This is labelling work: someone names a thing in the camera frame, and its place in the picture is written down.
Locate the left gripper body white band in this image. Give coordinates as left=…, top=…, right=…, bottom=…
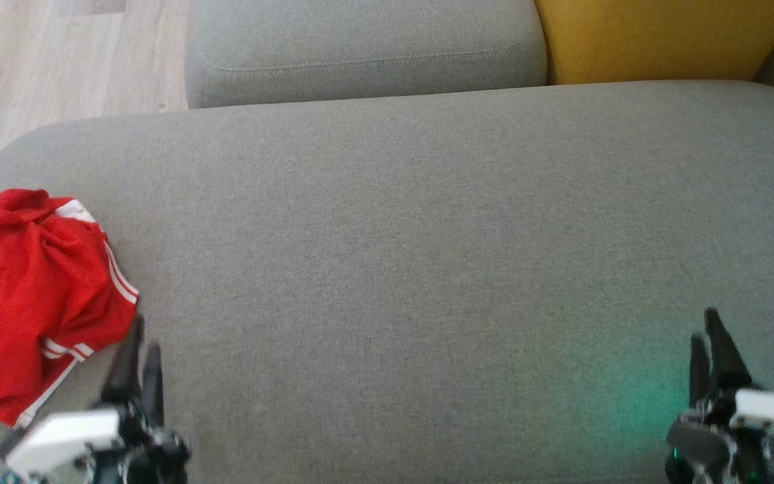
left=0, top=397, right=191, bottom=484

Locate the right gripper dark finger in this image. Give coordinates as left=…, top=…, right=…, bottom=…
left=688, top=333, right=712, bottom=409
left=704, top=307, right=755, bottom=396

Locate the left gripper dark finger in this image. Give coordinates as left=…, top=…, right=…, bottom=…
left=100, top=315, right=146, bottom=406
left=142, top=341, right=165, bottom=428

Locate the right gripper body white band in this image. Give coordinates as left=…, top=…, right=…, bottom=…
left=664, top=387, right=774, bottom=484

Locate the red Bulls 23 jersey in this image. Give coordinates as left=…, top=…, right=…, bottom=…
left=0, top=188, right=140, bottom=429

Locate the grey fabric sofa seat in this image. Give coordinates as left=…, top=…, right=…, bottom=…
left=0, top=79, right=774, bottom=484

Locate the yellow cushion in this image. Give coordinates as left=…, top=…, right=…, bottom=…
left=535, top=0, right=774, bottom=85

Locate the grey sofa back cushion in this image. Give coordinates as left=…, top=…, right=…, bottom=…
left=184, top=0, right=549, bottom=110

